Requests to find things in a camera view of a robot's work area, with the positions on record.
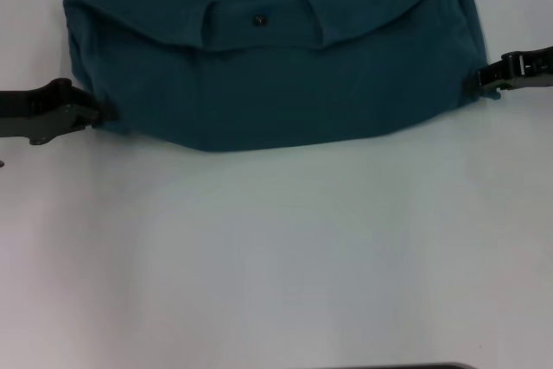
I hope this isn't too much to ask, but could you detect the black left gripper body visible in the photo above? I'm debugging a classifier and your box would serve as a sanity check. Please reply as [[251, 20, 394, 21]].
[[0, 78, 73, 147]]

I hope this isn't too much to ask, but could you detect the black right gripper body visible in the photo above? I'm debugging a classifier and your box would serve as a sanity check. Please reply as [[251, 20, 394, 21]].
[[499, 45, 553, 93]]

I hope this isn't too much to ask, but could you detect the teal t-shirt with beige print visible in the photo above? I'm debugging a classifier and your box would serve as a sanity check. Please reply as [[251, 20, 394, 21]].
[[62, 0, 489, 153]]

